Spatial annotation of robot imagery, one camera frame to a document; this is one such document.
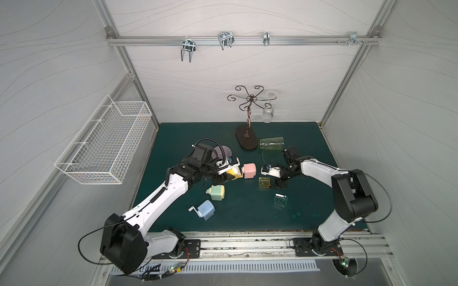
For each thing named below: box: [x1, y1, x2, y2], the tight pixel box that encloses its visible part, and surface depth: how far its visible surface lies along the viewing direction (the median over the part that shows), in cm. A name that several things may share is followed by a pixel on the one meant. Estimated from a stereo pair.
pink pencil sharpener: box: [241, 163, 257, 179], surface depth 93 cm
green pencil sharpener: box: [205, 184, 225, 201], surface depth 85 cm
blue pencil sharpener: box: [187, 199, 216, 222], surface depth 79 cm
